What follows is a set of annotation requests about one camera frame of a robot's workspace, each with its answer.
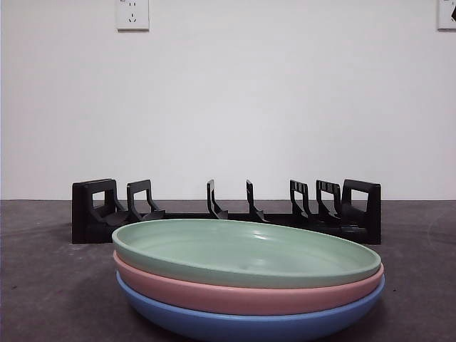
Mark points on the green plate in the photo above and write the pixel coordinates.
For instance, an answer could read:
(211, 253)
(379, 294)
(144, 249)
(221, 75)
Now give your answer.
(242, 249)

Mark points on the pink plate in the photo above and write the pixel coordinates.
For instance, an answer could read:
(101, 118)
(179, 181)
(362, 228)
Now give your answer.
(249, 301)

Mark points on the blue plate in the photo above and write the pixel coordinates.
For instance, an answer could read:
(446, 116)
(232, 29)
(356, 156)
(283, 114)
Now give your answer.
(249, 327)

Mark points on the black dish rack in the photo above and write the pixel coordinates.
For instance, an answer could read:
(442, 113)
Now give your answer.
(89, 231)

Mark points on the white wall socket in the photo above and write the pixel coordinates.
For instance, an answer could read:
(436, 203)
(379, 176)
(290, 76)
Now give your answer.
(132, 16)
(447, 16)

